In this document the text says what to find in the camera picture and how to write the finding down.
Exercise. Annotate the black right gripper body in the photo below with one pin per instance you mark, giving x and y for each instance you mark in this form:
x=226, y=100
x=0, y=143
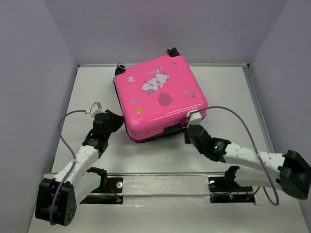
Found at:
x=188, y=141

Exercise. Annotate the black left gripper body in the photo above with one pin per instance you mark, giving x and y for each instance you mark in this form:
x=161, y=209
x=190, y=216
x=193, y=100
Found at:
x=115, y=124

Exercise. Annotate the pink hard-shell suitcase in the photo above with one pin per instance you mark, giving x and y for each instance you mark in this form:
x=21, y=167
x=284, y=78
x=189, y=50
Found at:
x=156, y=96

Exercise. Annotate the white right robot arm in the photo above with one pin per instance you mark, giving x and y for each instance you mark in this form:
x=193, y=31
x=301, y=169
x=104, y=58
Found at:
x=288, y=171

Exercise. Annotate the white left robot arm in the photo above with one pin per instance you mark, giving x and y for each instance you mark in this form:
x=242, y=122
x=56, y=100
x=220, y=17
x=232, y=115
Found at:
x=58, y=197

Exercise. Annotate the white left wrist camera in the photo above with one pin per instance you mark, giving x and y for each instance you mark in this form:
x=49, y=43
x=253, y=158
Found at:
x=95, y=109

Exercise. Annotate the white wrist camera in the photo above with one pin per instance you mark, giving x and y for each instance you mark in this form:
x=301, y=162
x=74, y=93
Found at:
x=194, y=118
x=95, y=109

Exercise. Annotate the aluminium mounting rail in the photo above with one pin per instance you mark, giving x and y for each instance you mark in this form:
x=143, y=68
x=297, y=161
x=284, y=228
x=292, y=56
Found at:
x=169, y=174

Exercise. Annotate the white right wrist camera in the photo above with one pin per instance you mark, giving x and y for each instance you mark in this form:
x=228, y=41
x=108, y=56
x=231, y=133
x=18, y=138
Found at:
x=194, y=118

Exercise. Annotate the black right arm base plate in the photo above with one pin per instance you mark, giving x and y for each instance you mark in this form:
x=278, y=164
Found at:
x=222, y=191

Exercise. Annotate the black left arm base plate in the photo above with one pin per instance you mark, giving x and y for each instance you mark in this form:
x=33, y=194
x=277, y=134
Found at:
x=111, y=194

